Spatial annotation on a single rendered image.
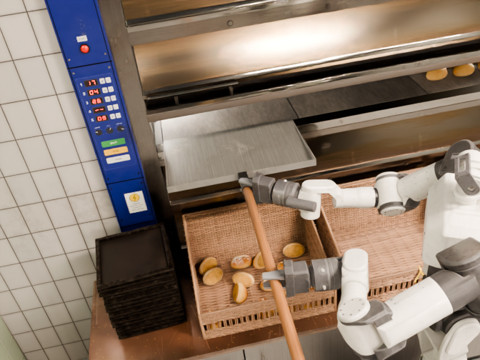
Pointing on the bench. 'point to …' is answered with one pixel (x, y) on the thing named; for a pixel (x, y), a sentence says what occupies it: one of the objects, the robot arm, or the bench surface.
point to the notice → (136, 201)
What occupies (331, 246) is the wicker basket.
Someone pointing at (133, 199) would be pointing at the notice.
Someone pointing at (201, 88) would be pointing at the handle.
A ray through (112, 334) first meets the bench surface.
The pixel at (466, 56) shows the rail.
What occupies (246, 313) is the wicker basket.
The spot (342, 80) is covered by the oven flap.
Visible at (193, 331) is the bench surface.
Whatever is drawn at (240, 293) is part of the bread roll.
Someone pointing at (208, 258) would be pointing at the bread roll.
